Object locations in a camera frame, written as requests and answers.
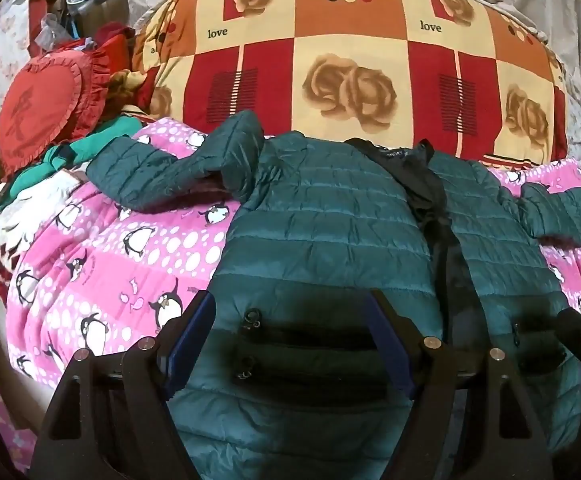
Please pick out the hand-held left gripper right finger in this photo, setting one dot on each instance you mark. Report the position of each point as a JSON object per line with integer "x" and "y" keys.
{"x": 389, "y": 342}

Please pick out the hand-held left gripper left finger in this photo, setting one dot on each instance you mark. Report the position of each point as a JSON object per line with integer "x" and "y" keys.
{"x": 190, "y": 342}

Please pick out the teal quilted puffer jacket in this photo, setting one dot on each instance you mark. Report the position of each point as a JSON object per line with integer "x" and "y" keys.
{"x": 310, "y": 220}

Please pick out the pink penguin print blanket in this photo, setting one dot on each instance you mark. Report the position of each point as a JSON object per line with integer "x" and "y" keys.
{"x": 120, "y": 260}

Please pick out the white red printed cloth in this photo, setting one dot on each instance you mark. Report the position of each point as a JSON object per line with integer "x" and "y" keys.
{"x": 35, "y": 202}

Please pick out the green cloth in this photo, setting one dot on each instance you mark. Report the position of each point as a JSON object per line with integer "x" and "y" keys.
{"x": 115, "y": 127}

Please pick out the brown plush toy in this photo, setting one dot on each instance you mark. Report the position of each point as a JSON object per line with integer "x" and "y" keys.
{"x": 125, "y": 85}

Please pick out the red ruffled heart cushion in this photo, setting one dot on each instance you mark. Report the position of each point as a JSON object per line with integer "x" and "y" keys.
{"x": 40, "y": 110}

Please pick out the red orange rose checked quilt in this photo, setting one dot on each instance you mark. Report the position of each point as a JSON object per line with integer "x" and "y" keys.
{"x": 350, "y": 35}

